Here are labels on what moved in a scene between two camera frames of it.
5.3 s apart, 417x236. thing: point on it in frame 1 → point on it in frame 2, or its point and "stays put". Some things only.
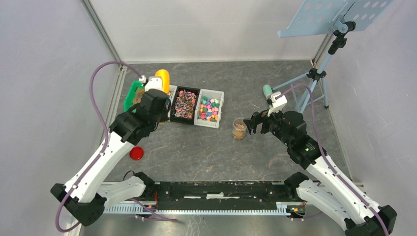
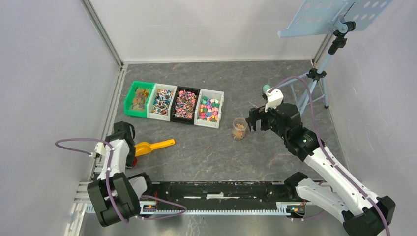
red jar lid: x=136 y=153 → x=134 y=162
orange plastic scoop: x=165 y=75 → x=144 y=147
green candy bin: x=134 y=96 stays put
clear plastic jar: x=239 y=127 stays put
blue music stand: x=340 y=16 stays put
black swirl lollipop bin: x=185 y=105 stays put
